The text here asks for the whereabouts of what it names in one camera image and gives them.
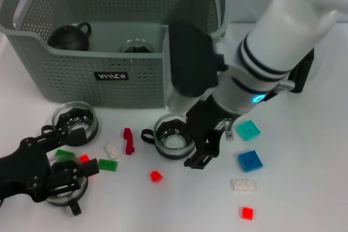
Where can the teal square toy plate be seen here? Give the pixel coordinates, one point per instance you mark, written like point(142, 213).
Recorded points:
point(248, 131)

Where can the grey perforated storage bin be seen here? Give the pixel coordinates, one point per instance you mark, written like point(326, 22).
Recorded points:
point(81, 90)

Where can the white toy brick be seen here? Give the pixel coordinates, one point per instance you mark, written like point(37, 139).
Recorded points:
point(243, 185)
point(112, 151)

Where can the black clay teapot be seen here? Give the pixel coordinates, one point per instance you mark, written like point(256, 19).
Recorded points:
point(68, 39)

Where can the long red toy brick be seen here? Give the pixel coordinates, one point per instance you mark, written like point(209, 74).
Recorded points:
point(84, 158)

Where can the dark red curved toy piece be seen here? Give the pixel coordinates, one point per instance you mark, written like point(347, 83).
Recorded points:
point(127, 139)

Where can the red square toy brick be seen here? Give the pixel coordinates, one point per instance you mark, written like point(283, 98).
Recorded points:
point(247, 213)

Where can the blue square toy plate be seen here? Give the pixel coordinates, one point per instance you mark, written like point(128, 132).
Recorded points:
point(250, 161)

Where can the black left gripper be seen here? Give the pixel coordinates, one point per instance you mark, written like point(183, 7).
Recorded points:
point(24, 166)

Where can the red sloped toy brick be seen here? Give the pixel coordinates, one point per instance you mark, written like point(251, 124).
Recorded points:
point(156, 176)

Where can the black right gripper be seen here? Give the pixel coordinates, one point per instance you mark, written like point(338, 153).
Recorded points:
point(212, 118)

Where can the green toy brick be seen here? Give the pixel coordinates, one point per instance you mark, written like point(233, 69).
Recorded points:
point(107, 165)
point(65, 153)

